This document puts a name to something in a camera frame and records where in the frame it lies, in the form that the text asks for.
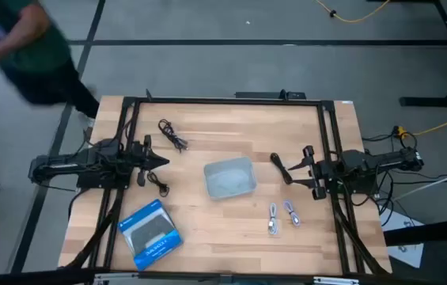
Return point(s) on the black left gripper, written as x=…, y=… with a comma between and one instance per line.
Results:
x=140, y=158

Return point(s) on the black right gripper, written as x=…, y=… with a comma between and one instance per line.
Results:
x=321, y=174

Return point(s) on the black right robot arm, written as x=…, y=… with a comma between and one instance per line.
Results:
x=369, y=164

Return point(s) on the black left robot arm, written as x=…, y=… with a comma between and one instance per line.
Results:
x=61, y=164

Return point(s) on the blue game controller box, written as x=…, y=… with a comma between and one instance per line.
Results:
x=150, y=235

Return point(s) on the grey plastic bin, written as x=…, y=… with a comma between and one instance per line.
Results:
x=229, y=178

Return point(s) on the white printed paper sheet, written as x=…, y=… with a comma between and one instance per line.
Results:
x=405, y=241

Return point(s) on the person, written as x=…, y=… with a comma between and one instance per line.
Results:
x=37, y=51

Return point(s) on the black overhead beam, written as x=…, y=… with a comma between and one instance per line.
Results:
x=29, y=277

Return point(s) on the black metal table frame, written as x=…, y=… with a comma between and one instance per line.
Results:
x=227, y=101

